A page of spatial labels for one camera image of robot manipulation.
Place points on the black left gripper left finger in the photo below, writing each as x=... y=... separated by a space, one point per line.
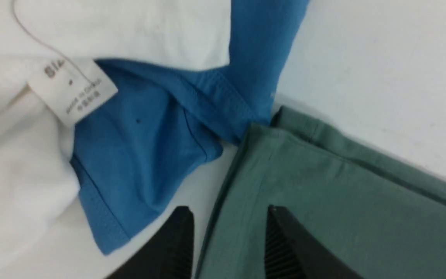
x=168 y=254

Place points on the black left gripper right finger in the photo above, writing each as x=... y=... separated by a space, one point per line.
x=292 y=252

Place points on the green long-sleeved shirt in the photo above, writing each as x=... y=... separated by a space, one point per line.
x=383 y=218

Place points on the blue shirt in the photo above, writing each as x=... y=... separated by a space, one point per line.
x=133 y=152

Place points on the white shirt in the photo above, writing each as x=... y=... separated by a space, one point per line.
x=49 y=82

